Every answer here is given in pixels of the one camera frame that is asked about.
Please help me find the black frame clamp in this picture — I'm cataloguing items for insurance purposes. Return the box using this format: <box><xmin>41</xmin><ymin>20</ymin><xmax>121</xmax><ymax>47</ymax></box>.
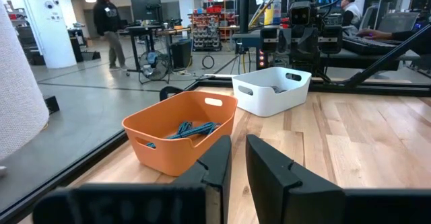
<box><xmin>159</xmin><ymin>85</ymin><xmax>185</xmax><ymax>102</ymax></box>

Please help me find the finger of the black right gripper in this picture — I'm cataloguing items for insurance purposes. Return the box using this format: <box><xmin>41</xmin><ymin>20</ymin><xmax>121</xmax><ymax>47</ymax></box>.
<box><xmin>308</xmin><ymin>27</ymin><xmax>319</xmax><ymax>52</ymax></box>
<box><xmin>296</xmin><ymin>28</ymin><xmax>309</xmax><ymax>52</ymax></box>

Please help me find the person's forearm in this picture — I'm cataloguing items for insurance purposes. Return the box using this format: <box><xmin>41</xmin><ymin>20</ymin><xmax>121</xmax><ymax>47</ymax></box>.
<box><xmin>391</xmin><ymin>24</ymin><xmax>431</xmax><ymax>55</ymax></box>

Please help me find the black box under desk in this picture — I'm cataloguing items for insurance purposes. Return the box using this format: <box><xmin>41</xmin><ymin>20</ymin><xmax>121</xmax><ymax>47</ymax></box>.
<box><xmin>170</xmin><ymin>39</ymin><xmax>193</xmax><ymax>70</ymax></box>

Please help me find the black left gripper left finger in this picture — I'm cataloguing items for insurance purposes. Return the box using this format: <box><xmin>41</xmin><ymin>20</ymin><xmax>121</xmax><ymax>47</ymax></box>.
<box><xmin>173</xmin><ymin>135</ymin><xmax>232</xmax><ymax>224</ymax></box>

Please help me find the black aluminium table frame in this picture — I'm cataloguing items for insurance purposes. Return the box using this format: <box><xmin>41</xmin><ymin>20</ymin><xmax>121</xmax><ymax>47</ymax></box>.
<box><xmin>0</xmin><ymin>0</ymin><xmax>431</xmax><ymax>224</ymax></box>

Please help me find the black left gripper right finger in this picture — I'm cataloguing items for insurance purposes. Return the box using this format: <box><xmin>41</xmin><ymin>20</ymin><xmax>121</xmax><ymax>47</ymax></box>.
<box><xmin>245</xmin><ymin>135</ymin><xmax>346</xmax><ymax>224</ymax></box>

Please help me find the white plastic bin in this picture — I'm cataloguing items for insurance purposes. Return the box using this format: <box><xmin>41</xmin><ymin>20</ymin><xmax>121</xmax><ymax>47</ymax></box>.
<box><xmin>231</xmin><ymin>66</ymin><xmax>312</xmax><ymax>118</ymax></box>

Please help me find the parts storage shelf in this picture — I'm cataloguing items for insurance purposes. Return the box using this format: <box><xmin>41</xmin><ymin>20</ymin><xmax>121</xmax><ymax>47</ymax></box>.
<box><xmin>189</xmin><ymin>4</ymin><xmax>237</xmax><ymax>52</ymax></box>

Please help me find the black cable coil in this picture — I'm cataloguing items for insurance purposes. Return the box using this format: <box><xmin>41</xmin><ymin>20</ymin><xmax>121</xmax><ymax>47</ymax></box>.
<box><xmin>201</xmin><ymin>54</ymin><xmax>216</xmax><ymax>70</ymax></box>

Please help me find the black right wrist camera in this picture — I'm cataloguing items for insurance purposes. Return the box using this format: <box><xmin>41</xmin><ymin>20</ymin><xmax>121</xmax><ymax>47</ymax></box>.
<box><xmin>288</xmin><ymin>1</ymin><xmax>318</xmax><ymax>26</ymax></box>

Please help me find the black floor fan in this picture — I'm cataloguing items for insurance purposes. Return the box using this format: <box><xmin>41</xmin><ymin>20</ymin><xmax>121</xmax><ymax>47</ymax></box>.
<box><xmin>138</xmin><ymin>50</ymin><xmax>171</xmax><ymax>85</ymax></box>

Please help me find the blue black zigzag USB cable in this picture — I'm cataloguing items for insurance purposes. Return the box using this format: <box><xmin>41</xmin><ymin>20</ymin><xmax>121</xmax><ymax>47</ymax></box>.
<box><xmin>146</xmin><ymin>122</ymin><xmax>222</xmax><ymax>149</ymax></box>

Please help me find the person's hand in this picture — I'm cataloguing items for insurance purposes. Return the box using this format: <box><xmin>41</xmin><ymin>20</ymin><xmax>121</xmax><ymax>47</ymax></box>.
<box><xmin>356</xmin><ymin>28</ymin><xmax>393</xmax><ymax>41</ymax></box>

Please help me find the black computer keyboard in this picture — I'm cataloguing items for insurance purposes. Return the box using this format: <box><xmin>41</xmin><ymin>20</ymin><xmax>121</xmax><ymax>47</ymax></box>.
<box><xmin>341</xmin><ymin>34</ymin><xmax>405</xmax><ymax>56</ymax></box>

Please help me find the teal braided USB cable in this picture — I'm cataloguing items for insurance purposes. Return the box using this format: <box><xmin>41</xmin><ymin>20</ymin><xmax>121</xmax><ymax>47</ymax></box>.
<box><xmin>176</xmin><ymin>120</ymin><xmax>193</xmax><ymax>135</ymax></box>

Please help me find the black desk monitor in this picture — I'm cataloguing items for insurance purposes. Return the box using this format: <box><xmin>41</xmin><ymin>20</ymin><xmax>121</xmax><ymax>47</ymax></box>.
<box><xmin>130</xmin><ymin>0</ymin><xmax>163</xmax><ymax>23</ymax></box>

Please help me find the orange plastic bin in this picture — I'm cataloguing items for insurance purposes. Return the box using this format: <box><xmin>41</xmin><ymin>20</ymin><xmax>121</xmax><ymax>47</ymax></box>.
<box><xmin>121</xmin><ymin>90</ymin><xmax>238</xmax><ymax>178</ymax></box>

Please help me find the person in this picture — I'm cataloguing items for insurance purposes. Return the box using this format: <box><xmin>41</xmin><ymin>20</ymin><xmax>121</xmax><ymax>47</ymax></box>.
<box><xmin>339</xmin><ymin>0</ymin><xmax>363</xmax><ymax>36</ymax></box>
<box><xmin>92</xmin><ymin>0</ymin><xmax>129</xmax><ymax>72</ymax></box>

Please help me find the grey laptop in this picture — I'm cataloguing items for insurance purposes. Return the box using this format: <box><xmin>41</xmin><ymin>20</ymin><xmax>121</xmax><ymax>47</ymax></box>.
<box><xmin>376</xmin><ymin>11</ymin><xmax>421</xmax><ymax>34</ymax></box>

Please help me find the black standing desk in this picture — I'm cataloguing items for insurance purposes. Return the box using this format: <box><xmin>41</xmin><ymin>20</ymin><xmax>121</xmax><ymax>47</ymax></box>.
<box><xmin>126</xmin><ymin>24</ymin><xmax>193</xmax><ymax>73</ymax></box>

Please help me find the white shade wooden base lamp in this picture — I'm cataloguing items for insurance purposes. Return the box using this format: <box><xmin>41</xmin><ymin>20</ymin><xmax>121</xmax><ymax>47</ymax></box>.
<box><xmin>0</xmin><ymin>0</ymin><xmax>51</xmax><ymax>161</ymax></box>

